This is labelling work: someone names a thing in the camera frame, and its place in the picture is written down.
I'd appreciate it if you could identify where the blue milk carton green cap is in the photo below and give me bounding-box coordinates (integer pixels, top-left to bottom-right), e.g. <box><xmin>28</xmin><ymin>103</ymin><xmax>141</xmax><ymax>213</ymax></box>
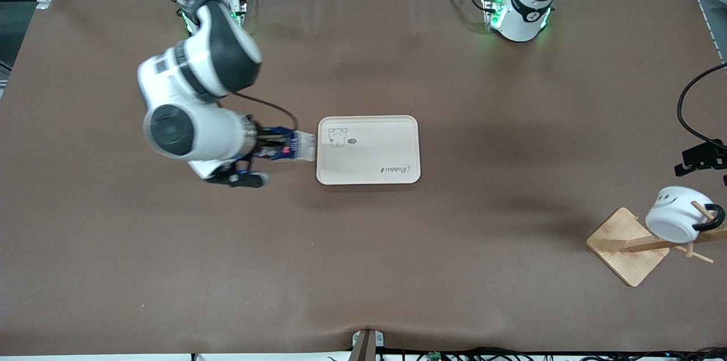
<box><xmin>253</xmin><ymin>127</ymin><xmax>316</xmax><ymax>163</ymax></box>

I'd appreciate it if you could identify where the white cup black handle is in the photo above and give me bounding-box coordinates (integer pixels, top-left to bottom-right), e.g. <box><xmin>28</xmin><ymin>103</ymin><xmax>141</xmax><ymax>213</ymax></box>
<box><xmin>645</xmin><ymin>186</ymin><xmax>726</xmax><ymax>244</ymax></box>

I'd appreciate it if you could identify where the wooden cup rack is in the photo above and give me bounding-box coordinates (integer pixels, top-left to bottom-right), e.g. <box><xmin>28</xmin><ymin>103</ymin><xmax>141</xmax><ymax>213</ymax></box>
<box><xmin>586</xmin><ymin>200</ymin><xmax>727</xmax><ymax>288</ymax></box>

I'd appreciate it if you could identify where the beige plastic tray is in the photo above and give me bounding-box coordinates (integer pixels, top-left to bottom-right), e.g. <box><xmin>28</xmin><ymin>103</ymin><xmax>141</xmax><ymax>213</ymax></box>
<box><xmin>316</xmin><ymin>115</ymin><xmax>422</xmax><ymax>186</ymax></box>

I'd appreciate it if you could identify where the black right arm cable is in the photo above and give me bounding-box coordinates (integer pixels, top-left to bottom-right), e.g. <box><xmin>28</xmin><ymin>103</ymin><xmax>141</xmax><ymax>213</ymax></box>
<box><xmin>230</xmin><ymin>91</ymin><xmax>300</xmax><ymax>132</ymax></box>

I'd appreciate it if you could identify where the metal table edge bracket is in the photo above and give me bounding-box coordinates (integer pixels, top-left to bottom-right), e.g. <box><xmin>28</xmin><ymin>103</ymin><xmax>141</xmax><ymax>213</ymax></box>
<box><xmin>351</xmin><ymin>328</ymin><xmax>386</xmax><ymax>361</ymax></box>

